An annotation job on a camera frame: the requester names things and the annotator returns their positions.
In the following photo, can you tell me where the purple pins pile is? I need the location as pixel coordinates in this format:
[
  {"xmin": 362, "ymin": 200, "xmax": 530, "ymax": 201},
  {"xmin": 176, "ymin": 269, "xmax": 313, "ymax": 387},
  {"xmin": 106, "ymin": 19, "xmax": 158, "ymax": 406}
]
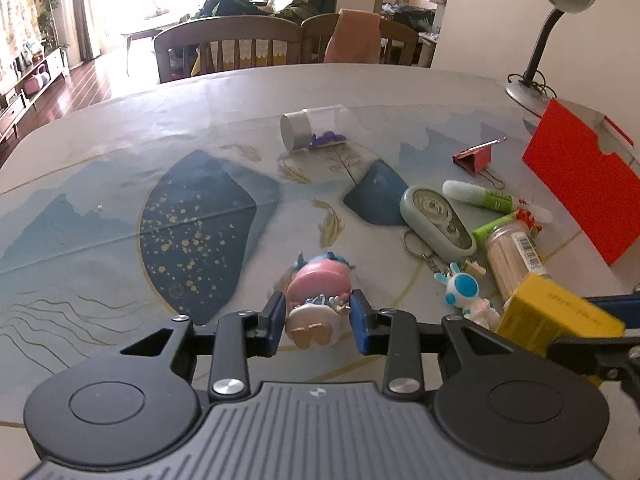
[{"xmin": 310, "ymin": 131, "xmax": 348, "ymax": 148}]

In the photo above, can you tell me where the green highlighter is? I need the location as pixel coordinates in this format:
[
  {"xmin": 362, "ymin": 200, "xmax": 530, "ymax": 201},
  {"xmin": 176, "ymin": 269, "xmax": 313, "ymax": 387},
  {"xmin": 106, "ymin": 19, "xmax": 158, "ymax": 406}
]
[{"xmin": 471, "ymin": 212, "xmax": 519, "ymax": 241}]

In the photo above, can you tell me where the coffee table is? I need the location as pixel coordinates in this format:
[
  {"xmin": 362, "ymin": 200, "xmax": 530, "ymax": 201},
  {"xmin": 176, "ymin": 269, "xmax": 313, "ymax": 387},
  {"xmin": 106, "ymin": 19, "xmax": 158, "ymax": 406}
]
[{"xmin": 121, "ymin": 12, "xmax": 192, "ymax": 75}]

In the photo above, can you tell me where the pink doll figure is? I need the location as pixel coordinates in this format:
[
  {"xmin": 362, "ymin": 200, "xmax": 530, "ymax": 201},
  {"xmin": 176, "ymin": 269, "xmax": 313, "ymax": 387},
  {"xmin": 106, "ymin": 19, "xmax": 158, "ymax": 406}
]
[{"xmin": 285, "ymin": 251, "xmax": 357, "ymax": 349}]

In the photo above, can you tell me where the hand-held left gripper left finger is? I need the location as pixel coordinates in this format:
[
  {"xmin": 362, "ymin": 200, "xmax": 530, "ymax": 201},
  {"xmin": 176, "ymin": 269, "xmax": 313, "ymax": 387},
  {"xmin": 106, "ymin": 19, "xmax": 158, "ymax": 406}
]
[{"xmin": 120, "ymin": 291, "xmax": 288, "ymax": 404}]

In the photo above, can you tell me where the white green glue tube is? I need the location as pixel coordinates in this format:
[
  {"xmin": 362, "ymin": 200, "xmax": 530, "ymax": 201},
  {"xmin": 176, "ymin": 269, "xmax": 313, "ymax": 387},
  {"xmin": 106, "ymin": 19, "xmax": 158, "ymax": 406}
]
[{"xmin": 442, "ymin": 180, "xmax": 554, "ymax": 224}]

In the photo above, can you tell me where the grey curtain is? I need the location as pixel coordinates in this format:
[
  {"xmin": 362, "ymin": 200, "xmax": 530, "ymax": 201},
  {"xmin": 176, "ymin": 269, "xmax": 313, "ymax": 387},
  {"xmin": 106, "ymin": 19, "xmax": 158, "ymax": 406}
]
[{"xmin": 67, "ymin": 0, "xmax": 97, "ymax": 62}]

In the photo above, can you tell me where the clear jar silver lid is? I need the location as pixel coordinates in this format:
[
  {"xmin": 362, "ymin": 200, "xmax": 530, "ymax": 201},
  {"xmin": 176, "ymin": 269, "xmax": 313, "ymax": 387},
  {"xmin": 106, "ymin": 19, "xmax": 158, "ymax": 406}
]
[{"xmin": 279, "ymin": 104, "xmax": 349, "ymax": 154}]

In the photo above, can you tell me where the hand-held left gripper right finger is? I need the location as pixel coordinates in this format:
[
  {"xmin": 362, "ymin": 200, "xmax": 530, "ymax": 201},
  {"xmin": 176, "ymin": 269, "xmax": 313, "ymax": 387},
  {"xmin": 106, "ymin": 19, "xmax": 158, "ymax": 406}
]
[{"xmin": 349, "ymin": 289, "xmax": 522, "ymax": 404}]

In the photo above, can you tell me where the white standing air conditioner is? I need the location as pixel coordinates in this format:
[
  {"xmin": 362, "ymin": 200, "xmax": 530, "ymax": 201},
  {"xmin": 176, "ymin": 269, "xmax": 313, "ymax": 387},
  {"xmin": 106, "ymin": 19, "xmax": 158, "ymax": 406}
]
[{"xmin": 46, "ymin": 0, "xmax": 77, "ymax": 68}]

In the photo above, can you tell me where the dark green clothes pile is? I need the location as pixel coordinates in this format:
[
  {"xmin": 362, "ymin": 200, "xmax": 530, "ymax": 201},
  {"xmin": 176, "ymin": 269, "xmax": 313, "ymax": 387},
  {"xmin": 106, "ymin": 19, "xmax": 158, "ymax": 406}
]
[{"xmin": 192, "ymin": 0, "xmax": 267, "ymax": 22}]

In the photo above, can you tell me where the floral cloth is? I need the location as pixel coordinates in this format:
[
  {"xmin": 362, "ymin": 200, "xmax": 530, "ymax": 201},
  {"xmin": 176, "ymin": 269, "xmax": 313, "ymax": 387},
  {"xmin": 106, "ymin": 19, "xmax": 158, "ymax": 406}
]
[{"xmin": 0, "ymin": 0, "xmax": 45, "ymax": 63}]

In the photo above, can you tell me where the green potted plant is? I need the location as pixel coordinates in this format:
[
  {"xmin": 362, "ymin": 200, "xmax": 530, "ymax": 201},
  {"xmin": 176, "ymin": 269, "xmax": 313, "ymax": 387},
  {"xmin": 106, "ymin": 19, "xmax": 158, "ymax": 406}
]
[{"xmin": 36, "ymin": 0, "xmax": 69, "ymax": 52}]

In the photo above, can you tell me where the white blue rabbit keychain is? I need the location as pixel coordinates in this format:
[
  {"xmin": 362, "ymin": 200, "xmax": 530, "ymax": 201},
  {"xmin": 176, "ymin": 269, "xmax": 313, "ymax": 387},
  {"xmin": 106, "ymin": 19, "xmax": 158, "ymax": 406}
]
[{"xmin": 432, "ymin": 261, "xmax": 501, "ymax": 331}]

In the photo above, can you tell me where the clear toothpick container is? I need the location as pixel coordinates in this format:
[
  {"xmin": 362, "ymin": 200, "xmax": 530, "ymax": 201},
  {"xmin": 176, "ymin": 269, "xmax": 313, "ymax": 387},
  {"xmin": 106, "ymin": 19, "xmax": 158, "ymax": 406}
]
[{"xmin": 484, "ymin": 222, "xmax": 553, "ymax": 307}]

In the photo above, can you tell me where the black lamp cable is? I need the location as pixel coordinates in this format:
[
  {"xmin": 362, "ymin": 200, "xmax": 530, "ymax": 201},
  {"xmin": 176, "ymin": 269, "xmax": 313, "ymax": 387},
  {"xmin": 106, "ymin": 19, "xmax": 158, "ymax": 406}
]
[{"xmin": 507, "ymin": 72, "xmax": 558, "ymax": 99}]

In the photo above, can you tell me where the red binder clip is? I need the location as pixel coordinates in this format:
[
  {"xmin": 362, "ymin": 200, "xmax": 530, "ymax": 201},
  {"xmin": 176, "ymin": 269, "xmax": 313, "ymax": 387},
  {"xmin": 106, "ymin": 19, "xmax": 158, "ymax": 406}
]
[{"xmin": 452, "ymin": 136, "xmax": 509, "ymax": 190}]

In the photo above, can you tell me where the yellow box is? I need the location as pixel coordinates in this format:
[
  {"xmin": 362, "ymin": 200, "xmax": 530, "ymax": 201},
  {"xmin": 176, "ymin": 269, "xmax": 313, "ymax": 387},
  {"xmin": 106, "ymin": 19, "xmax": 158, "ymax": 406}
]
[{"xmin": 492, "ymin": 272, "xmax": 627, "ymax": 359}]

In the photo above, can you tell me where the metal key ring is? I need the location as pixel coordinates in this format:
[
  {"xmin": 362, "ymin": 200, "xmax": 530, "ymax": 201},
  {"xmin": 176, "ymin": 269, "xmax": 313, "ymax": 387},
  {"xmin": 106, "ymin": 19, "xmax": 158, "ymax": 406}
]
[{"xmin": 402, "ymin": 230, "xmax": 451, "ymax": 273}]

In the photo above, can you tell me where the pink towel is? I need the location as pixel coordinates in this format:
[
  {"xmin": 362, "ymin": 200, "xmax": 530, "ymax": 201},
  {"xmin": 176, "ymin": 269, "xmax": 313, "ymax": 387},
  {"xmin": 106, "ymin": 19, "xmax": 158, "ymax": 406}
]
[{"xmin": 324, "ymin": 8, "xmax": 384, "ymax": 65}]

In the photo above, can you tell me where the red cardboard box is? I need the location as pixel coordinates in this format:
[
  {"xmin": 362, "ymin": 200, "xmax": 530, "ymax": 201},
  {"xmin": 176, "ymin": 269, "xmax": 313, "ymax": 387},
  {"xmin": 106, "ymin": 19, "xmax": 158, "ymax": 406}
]
[{"xmin": 521, "ymin": 97, "xmax": 640, "ymax": 266}]

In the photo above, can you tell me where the wooden dining chair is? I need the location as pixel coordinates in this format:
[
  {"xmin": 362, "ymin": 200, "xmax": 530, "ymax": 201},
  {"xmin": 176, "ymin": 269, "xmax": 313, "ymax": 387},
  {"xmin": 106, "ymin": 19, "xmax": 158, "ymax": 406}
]
[
  {"xmin": 154, "ymin": 15, "xmax": 304, "ymax": 85},
  {"xmin": 300, "ymin": 12, "xmax": 419, "ymax": 67}
]

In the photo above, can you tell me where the red knot charm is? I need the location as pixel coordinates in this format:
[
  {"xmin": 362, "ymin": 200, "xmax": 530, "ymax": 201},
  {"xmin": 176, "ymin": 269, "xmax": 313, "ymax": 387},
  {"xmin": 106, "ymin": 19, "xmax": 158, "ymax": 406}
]
[{"xmin": 517, "ymin": 207, "xmax": 544, "ymax": 241}]

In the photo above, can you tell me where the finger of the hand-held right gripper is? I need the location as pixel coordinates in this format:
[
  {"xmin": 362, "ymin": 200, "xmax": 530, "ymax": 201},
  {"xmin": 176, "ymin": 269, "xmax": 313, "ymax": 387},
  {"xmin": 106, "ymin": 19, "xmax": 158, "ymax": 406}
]
[
  {"xmin": 581, "ymin": 285, "xmax": 640, "ymax": 332},
  {"xmin": 546, "ymin": 331, "xmax": 640, "ymax": 401}
]

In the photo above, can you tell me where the wooden white tv cabinet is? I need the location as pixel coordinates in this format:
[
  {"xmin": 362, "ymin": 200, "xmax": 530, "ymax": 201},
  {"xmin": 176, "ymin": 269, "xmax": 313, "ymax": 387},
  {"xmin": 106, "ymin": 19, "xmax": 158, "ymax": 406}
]
[{"xmin": 0, "ymin": 47, "xmax": 71, "ymax": 142}]

